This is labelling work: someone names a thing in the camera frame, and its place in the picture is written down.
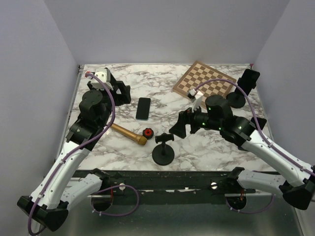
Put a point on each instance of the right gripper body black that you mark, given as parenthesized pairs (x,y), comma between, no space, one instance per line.
(199,120)

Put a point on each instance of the black folding phone stand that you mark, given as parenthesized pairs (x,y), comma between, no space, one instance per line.
(261,121)

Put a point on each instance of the black phone on back stand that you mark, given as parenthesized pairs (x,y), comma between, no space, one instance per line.
(248,80)

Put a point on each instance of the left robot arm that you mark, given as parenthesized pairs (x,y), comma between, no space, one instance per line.
(50,203)

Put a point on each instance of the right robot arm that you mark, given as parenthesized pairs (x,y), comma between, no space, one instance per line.
(295,180)

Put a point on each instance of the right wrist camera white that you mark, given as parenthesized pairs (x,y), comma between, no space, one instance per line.
(196,97)

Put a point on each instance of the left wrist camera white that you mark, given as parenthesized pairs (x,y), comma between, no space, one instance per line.
(93,83)

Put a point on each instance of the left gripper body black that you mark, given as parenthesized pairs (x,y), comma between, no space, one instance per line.
(112,87)

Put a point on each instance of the black red knob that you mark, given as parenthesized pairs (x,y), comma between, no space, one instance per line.
(148,133)

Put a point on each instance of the black front table rail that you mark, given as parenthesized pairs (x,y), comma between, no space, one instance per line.
(170,187)

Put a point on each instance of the teal smartphone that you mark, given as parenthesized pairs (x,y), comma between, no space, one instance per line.
(143,108)

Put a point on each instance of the black round-base phone stand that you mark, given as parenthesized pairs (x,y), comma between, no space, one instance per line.
(163,154)

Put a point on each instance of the black back round-base stand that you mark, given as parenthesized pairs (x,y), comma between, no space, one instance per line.
(236,99)

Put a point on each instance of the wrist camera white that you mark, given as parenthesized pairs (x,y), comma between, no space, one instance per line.
(93,83)
(196,97)

